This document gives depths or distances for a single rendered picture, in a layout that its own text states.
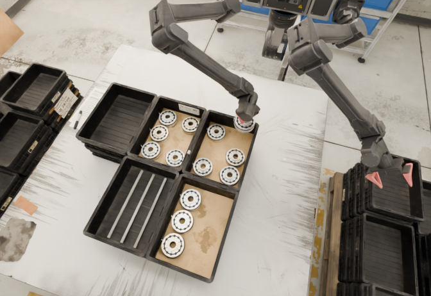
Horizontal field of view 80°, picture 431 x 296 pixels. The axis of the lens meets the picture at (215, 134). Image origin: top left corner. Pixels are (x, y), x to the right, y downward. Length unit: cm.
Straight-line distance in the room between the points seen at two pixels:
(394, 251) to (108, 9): 379
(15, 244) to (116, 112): 83
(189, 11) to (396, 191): 169
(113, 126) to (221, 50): 185
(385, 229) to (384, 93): 161
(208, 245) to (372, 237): 113
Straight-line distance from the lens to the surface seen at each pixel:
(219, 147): 144
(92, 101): 194
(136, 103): 166
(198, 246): 130
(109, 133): 159
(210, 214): 132
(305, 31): 84
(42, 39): 380
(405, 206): 208
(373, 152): 101
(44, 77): 257
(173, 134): 149
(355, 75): 326
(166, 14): 89
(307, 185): 159
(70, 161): 176
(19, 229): 174
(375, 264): 201
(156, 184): 139
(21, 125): 252
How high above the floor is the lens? 212
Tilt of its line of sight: 61 degrees down
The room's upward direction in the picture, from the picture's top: 2 degrees clockwise
